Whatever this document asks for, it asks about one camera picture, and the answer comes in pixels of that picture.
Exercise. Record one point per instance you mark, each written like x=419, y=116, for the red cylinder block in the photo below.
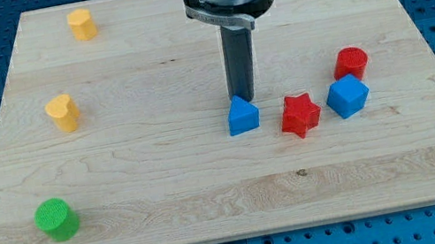
x=351, y=60

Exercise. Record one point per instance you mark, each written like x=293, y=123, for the wooden board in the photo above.
x=152, y=160

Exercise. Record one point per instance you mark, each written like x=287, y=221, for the yellow hexagon block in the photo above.
x=82, y=26

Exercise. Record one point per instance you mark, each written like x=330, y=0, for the blue triangle block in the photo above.
x=243, y=116

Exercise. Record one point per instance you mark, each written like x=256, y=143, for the red star block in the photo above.
x=300, y=114

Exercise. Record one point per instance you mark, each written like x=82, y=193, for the blue cube block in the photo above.
x=347, y=96

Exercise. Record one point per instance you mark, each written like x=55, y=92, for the yellow heart block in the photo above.
x=64, y=112

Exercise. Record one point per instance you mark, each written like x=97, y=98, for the green cylinder block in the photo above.
x=55, y=218

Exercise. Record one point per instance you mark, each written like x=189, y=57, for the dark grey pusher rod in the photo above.
x=238, y=59

